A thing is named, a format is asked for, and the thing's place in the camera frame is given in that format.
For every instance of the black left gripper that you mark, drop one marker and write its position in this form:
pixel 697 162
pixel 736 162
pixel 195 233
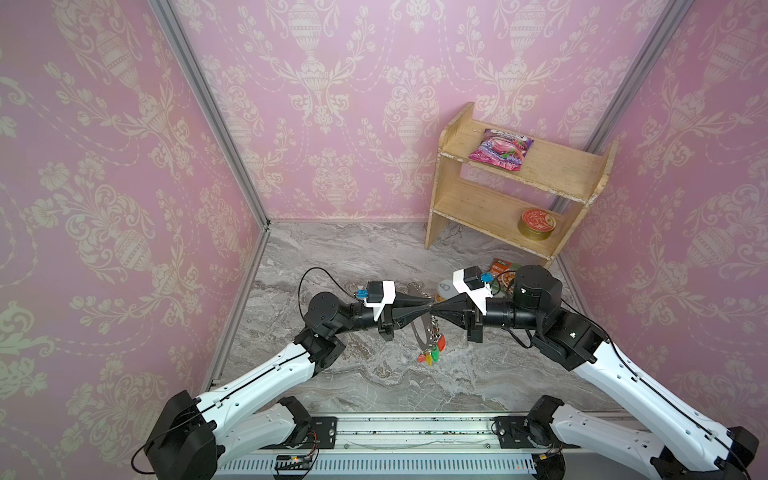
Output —
pixel 395 320

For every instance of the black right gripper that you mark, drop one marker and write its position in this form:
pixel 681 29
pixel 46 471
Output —
pixel 475 318

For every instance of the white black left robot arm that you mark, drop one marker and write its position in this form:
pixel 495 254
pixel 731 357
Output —
pixel 252 378

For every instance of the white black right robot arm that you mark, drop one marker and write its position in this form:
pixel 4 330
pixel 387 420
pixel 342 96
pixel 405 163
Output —
pixel 675 442

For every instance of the green orange food packet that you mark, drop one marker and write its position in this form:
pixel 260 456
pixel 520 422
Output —
pixel 504 271

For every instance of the red round tin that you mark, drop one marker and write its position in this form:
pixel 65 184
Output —
pixel 536 224

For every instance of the pink snack packet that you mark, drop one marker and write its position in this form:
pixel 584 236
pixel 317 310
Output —
pixel 502 149

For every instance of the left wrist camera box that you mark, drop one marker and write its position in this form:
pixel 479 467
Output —
pixel 377 296

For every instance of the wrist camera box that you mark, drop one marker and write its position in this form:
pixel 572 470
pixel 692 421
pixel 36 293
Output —
pixel 377 296
pixel 476 284

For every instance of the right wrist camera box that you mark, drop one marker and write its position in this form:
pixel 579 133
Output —
pixel 476 284

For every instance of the aluminium front rail base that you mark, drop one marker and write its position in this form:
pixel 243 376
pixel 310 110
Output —
pixel 437 445

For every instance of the right aluminium corner post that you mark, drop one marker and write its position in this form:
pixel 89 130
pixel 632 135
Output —
pixel 669 20

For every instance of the aluminium corner frame post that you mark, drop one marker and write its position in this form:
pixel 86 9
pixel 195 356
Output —
pixel 194 74

